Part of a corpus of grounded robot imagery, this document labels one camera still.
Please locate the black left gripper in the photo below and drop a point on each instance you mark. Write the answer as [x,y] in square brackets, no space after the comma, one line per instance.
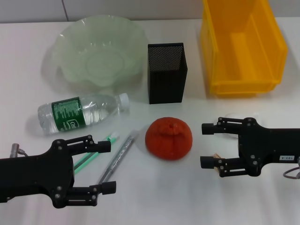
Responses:
[35,175]

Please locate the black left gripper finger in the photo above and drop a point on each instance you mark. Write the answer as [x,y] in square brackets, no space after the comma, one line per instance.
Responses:
[104,146]

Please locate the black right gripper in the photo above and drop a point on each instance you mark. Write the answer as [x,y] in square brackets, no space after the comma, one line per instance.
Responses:
[269,143]

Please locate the green utility knife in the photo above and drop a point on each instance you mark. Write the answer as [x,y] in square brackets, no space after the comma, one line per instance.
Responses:
[86,158]

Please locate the white paper ball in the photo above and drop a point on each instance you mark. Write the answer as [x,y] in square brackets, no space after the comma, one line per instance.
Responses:
[230,114]

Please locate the orange fruit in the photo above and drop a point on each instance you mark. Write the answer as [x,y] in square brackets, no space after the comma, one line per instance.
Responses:
[168,140]

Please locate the clear water bottle green label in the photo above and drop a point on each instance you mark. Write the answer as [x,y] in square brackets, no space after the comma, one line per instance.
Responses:
[70,114]

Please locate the beige eraser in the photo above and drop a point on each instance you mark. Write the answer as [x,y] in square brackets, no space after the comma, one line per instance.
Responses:
[216,155]

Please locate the grey glitter pen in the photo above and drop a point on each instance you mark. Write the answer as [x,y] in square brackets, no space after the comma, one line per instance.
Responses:
[122,152]

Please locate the black mesh pen holder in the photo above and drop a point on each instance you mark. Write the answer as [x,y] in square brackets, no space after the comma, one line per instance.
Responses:
[167,82]

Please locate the pale green glass fruit plate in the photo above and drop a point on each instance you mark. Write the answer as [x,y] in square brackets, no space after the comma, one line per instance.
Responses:
[93,54]

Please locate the yellow plastic bin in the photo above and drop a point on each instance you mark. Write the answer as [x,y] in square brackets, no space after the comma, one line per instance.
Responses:
[243,58]

